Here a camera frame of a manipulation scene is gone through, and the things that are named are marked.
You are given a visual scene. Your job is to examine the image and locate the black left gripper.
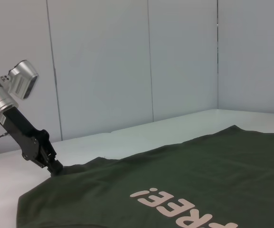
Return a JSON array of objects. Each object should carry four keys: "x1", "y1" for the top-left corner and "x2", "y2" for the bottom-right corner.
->
[{"x1": 1, "y1": 106, "x2": 63, "y2": 178}]

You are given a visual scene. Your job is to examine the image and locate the dark green FREE t-shirt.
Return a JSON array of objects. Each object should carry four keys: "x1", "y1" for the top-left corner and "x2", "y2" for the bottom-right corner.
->
[{"x1": 17, "y1": 124, "x2": 274, "y2": 228}]

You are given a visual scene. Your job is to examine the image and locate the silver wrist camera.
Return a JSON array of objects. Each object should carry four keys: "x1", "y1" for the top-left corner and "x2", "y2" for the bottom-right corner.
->
[{"x1": 8, "y1": 60, "x2": 39, "y2": 100}]

